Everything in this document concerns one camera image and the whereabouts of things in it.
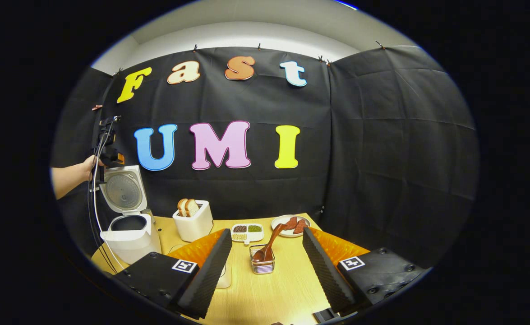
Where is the white divided dish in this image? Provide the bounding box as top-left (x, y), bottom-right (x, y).
top-left (231, 223), bottom-right (264, 245)

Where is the round white plate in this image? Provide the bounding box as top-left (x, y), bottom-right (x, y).
top-left (271, 214), bottom-right (311, 238)

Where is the black backdrop cloth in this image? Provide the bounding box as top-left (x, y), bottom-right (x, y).
top-left (51, 45), bottom-right (479, 271)

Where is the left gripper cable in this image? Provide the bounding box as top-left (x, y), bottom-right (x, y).
top-left (88, 131), bottom-right (125, 274)

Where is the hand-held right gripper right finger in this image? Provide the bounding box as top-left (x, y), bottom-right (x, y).
top-left (302, 227), bottom-right (427, 316)

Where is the white rice cooker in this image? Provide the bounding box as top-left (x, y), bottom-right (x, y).
top-left (99, 165), bottom-right (162, 265)

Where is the clear glass dish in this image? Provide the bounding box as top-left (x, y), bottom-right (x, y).
top-left (168, 244), bottom-right (233, 289)

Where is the metal wire chopstick holder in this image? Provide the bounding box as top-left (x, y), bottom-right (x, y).
top-left (249, 244), bottom-right (275, 275)

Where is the white toaster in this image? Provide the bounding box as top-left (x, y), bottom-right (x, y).
top-left (173, 200), bottom-right (214, 242)

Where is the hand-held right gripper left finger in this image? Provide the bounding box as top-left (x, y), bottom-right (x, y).
top-left (114, 228), bottom-right (233, 319)

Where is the brown wooden spoon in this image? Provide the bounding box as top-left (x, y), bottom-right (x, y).
top-left (252, 223), bottom-right (288, 263)

